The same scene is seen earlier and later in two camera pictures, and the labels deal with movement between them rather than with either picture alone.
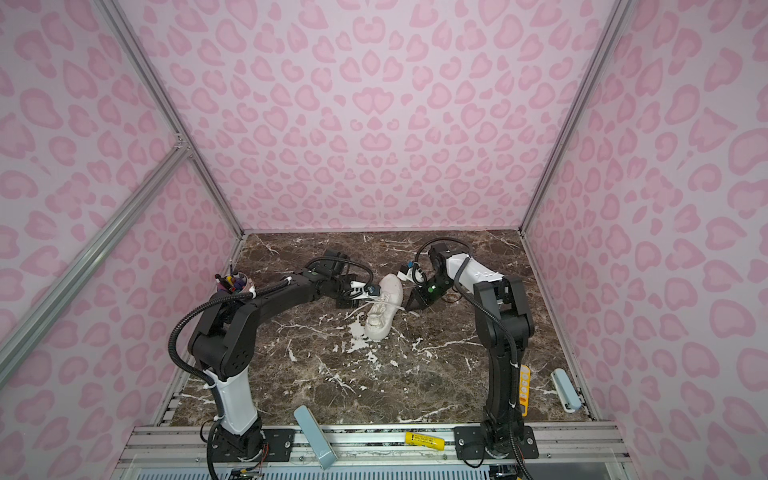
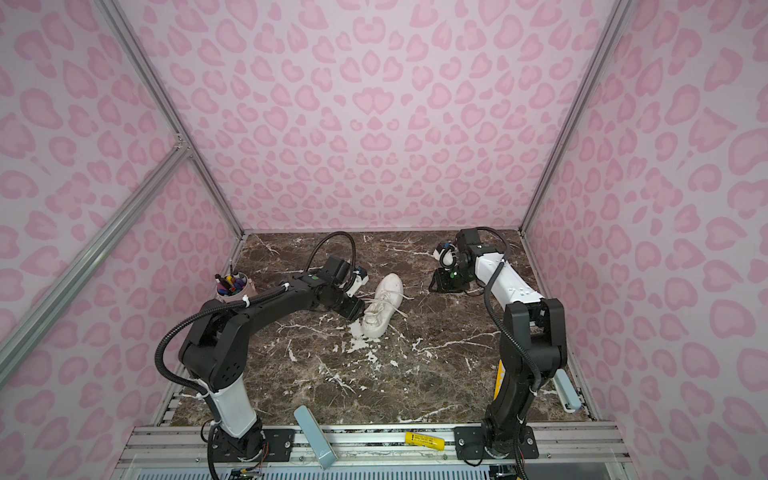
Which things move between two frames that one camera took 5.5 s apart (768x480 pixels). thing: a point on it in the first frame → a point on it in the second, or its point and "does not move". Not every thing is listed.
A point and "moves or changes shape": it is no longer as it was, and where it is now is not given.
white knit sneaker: [382, 307] does not move
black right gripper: [422, 296] → [443, 284]
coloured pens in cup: [234, 284] does not move
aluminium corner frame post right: [620, 14] does not move
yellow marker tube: [424, 440] does not move
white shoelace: [370, 303] moves or changes shape
